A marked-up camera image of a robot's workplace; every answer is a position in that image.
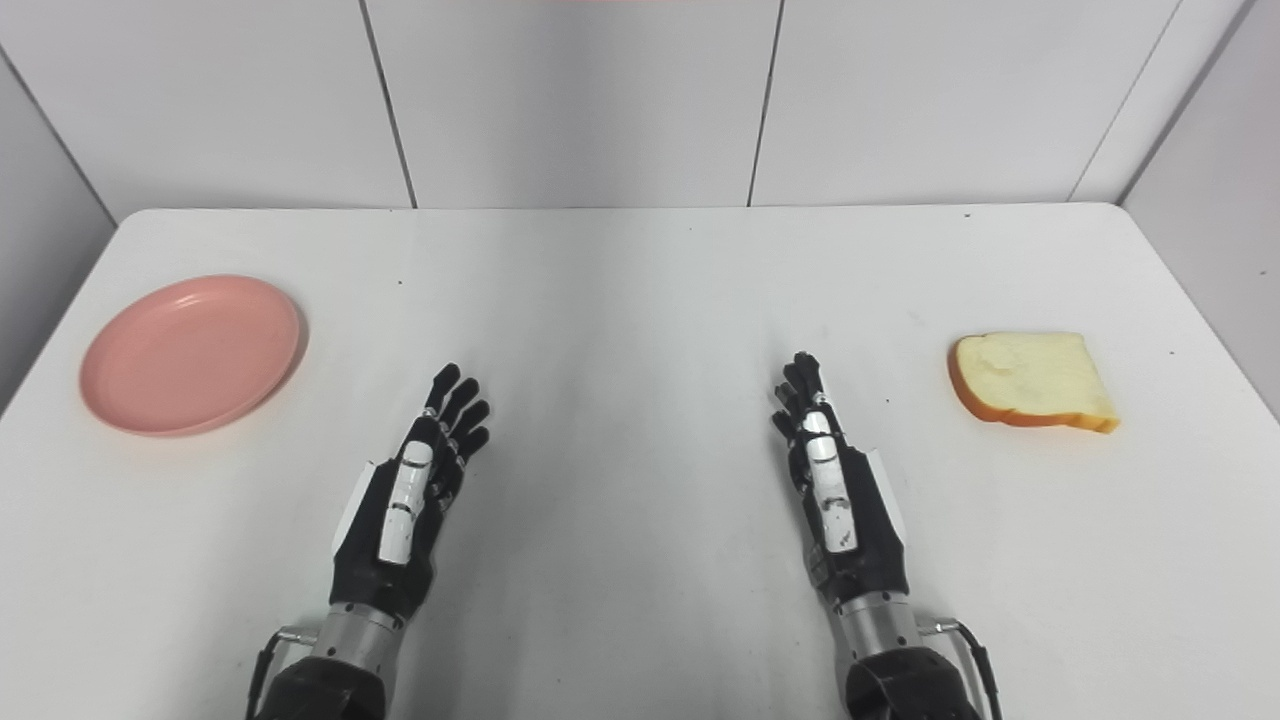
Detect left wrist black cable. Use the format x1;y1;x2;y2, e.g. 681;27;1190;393
245;627;319;720

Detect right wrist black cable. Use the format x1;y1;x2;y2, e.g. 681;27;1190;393
918;618;1004;720

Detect pink round plate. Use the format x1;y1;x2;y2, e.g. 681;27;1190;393
79;275;304;438

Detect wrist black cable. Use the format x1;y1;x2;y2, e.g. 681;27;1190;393
245;627;319;720
918;618;1004;720

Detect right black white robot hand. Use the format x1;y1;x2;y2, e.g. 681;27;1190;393
770;351;913;606

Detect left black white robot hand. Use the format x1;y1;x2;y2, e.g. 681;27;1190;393
328;362;493;619

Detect slice of white bread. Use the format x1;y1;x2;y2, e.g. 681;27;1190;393
947;332;1121;434

